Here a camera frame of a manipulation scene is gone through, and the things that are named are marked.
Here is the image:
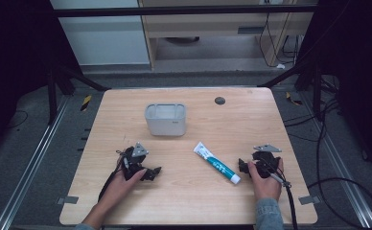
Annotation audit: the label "black looped floor cable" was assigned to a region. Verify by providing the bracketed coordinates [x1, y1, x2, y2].
[307, 95, 372, 230]

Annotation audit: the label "white cabinet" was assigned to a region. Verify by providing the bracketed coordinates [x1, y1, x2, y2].
[49, 0, 151, 67]

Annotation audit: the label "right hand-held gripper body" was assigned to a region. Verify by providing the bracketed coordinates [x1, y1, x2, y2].
[251, 143, 283, 179]

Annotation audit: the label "person's left hand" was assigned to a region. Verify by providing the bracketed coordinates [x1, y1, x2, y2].
[98, 168, 148, 209]

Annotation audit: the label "dark curtain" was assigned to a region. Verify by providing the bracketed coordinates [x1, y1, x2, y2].
[0, 0, 82, 157]
[297, 0, 372, 176]

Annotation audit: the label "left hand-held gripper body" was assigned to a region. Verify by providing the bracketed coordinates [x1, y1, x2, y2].
[120, 142, 150, 181]

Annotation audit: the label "right hand-held gripper cable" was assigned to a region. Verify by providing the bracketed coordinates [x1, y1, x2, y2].
[269, 172, 299, 230]

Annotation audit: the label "aluminium floor rail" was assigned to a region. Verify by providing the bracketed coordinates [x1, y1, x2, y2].
[0, 95, 71, 230]
[298, 92, 372, 230]

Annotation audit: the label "light wooden cabinet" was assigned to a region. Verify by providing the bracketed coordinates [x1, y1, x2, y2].
[137, 0, 317, 71]

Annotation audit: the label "black metal stand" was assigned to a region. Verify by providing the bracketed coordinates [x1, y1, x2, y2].
[257, 58, 338, 123]
[45, 58, 112, 127]

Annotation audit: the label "left hand-held gripper cable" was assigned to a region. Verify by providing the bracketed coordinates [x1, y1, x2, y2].
[98, 149, 126, 202]

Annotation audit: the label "hand-held gripper cable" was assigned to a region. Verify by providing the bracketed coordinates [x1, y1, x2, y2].
[269, 172, 299, 230]
[98, 149, 126, 202]

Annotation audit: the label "yellow and black floor tape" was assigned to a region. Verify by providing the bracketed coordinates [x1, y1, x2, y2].
[80, 94, 93, 112]
[285, 91, 304, 106]

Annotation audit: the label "black horizontal frame bar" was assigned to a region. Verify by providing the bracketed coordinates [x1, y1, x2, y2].
[53, 5, 318, 18]

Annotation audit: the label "grey table bracket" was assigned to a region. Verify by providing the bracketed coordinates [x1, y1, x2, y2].
[57, 195, 80, 206]
[298, 195, 321, 206]

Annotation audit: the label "person's right hand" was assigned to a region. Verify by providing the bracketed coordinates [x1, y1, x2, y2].
[247, 157, 285, 202]

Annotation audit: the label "grey plastic holder box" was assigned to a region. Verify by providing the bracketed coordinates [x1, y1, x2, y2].
[144, 102, 187, 137]

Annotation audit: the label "black hanging cables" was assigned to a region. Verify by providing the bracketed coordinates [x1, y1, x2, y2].
[258, 11, 301, 69]

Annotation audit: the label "white and teal toothpaste tube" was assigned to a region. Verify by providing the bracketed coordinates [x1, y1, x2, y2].
[193, 141, 242, 185]

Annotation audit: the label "thin black floor cable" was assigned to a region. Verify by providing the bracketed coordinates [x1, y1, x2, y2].
[5, 109, 29, 130]

